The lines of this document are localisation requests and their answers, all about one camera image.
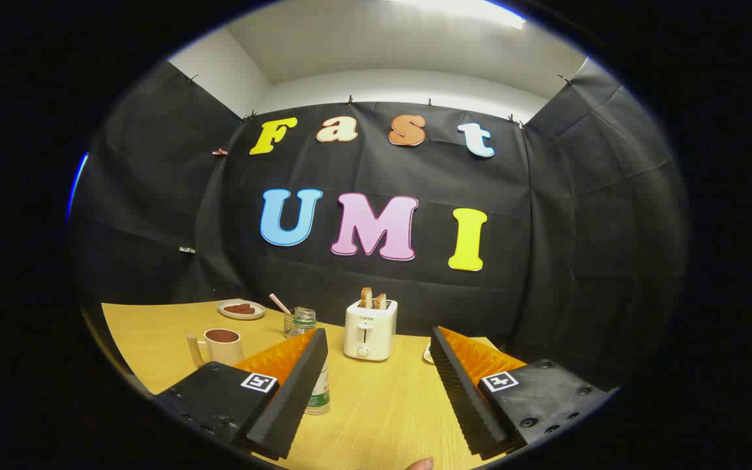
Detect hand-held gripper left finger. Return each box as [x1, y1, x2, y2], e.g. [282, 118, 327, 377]
[153, 328, 329, 461]

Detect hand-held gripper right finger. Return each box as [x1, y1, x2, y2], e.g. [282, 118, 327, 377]
[430, 326, 612, 461]

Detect clear plastic juice bottle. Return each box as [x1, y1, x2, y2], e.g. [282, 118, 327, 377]
[288, 308, 332, 416]

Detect cream cup with wooden handle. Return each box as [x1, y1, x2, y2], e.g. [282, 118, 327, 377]
[186, 328, 245, 368]

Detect wooden table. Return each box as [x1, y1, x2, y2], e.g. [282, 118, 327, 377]
[101, 300, 514, 470]

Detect small white plate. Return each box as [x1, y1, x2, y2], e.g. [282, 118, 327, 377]
[217, 299, 266, 321]

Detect white toaster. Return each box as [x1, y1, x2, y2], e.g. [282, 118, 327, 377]
[343, 299, 398, 362]

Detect black backdrop cloth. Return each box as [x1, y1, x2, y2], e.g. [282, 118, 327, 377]
[69, 57, 689, 392]

